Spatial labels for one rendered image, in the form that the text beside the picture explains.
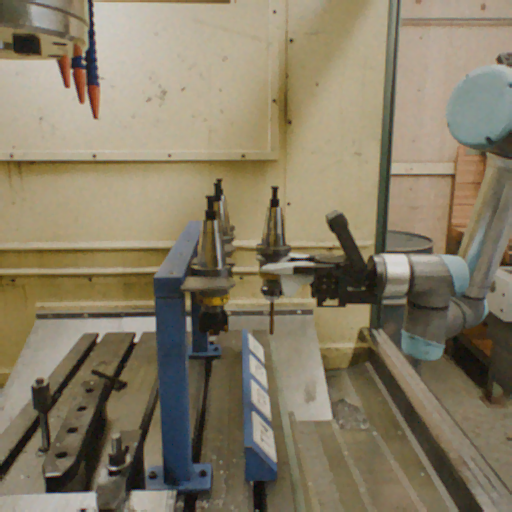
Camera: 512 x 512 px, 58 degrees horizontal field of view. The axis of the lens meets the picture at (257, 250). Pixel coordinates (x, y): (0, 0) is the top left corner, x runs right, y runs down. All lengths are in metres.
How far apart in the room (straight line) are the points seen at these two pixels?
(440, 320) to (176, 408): 0.48
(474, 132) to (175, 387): 0.56
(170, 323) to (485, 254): 0.59
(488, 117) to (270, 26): 0.85
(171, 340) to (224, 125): 0.89
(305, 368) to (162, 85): 0.92
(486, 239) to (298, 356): 0.70
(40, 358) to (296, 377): 0.75
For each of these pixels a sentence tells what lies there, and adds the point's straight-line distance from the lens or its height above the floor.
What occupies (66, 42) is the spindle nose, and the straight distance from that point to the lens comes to 0.45.
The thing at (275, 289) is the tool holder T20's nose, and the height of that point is 1.15.
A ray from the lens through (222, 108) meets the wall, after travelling 1.43.
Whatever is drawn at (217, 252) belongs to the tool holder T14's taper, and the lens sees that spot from 0.67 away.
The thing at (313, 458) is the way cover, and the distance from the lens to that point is 1.12.
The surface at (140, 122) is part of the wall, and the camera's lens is 1.46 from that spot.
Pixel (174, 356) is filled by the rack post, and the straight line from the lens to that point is 0.67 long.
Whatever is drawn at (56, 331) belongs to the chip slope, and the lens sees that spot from 1.60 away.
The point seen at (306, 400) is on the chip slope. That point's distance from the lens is 1.33.
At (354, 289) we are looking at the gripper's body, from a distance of 0.84.
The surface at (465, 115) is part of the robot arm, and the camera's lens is 0.77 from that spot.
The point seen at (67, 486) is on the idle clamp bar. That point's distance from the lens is 0.80.
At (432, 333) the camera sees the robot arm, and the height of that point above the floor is 1.07.
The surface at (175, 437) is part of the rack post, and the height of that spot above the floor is 0.99.
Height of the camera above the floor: 1.40
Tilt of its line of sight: 13 degrees down
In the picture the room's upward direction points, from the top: straight up
